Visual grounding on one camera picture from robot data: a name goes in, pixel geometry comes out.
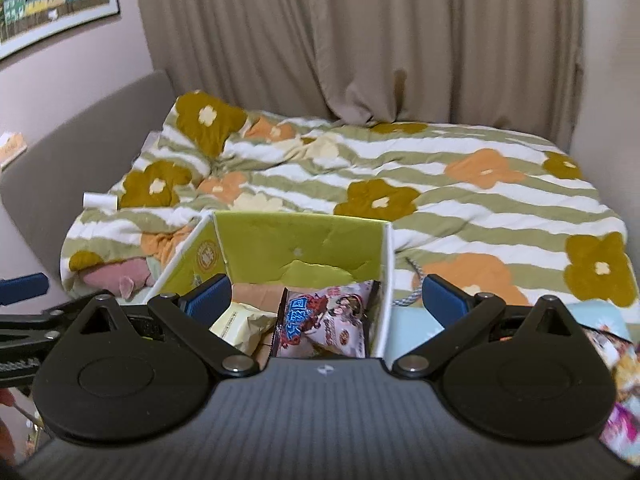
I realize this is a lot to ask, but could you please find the white purple snack bag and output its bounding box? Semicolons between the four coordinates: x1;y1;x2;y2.
270;280;380;359

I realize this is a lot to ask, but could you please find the pale yellow snack bag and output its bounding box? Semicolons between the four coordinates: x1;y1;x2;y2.
209;301;278;356

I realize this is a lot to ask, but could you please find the light blue snack package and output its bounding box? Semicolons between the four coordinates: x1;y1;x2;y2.
387;300;634;361

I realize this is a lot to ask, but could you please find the pink plush toy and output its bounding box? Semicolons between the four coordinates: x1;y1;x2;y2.
80;258;155;300

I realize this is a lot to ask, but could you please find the grey bed headboard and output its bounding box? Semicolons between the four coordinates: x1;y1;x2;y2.
1;70;176;280

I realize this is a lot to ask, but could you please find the green white cardboard box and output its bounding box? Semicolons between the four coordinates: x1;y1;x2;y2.
140;210;395;358

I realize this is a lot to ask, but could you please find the floral striped quilt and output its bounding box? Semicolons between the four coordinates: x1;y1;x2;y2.
60;91;639;323

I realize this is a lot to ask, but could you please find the white cylindrical roll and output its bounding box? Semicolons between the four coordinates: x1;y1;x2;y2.
82;192;118;210

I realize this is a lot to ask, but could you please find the pink snack packages pile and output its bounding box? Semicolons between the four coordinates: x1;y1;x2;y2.
582;327;640;467

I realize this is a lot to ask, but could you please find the beige curtain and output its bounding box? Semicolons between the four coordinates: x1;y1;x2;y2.
138;0;582;148

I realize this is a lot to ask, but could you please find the braided grey cable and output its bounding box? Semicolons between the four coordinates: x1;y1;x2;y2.
391;254;428;309

